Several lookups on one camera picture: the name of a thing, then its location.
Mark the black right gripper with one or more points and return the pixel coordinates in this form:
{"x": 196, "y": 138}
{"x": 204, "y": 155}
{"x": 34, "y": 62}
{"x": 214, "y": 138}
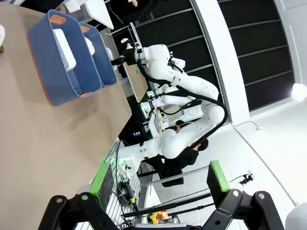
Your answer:
{"x": 130, "y": 58}

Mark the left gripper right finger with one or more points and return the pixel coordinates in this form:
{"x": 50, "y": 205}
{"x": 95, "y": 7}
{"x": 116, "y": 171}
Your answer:
{"x": 217, "y": 184}

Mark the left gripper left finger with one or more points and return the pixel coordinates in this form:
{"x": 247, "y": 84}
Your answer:
{"x": 103, "y": 184}

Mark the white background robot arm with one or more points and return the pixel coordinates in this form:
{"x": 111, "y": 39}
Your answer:
{"x": 177, "y": 99}

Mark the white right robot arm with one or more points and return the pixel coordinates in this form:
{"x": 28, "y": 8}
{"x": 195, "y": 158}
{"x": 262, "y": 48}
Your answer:
{"x": 204, "y": 88}

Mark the person's left hand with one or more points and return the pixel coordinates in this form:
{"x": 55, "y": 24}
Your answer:
{"x": 133, "y": 2}

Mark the black handheld scanner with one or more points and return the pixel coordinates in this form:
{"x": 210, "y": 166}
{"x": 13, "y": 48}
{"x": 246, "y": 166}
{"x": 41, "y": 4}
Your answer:
{"x": 128, "y": 191}

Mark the brown topped background table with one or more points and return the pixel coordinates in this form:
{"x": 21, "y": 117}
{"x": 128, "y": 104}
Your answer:
{"x": 136, "y": 83}

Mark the seated person in black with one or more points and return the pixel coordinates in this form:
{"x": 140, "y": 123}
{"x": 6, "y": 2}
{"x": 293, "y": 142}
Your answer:
{"x": 182, "y": 163}

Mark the large white table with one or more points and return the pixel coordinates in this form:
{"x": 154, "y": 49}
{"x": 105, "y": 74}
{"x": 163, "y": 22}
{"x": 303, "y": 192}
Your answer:
{"x": 100, "y": 12}

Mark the yellow hand tool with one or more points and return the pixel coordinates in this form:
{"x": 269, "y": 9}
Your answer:
{"x": 156, "y": 216}

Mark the person in white shirt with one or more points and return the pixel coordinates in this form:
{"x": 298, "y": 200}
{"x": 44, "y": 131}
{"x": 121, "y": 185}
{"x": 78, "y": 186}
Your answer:
{"x": 73, "y": 4}

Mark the computer monitor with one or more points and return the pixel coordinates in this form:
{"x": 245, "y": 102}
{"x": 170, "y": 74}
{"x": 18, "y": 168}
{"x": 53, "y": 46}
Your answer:
{"x": 157, "y": 122}

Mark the white globe lamp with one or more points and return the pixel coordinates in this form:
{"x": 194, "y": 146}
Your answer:
{"x": 300, "y": 92}

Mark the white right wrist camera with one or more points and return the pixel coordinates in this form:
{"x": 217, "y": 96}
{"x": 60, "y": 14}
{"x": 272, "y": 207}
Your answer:
{"x": 124, "y": 41}

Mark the aluminium frame bar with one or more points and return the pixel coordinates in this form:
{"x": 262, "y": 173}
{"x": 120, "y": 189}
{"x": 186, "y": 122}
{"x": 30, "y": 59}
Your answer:
{"x": 175, "y": 176}

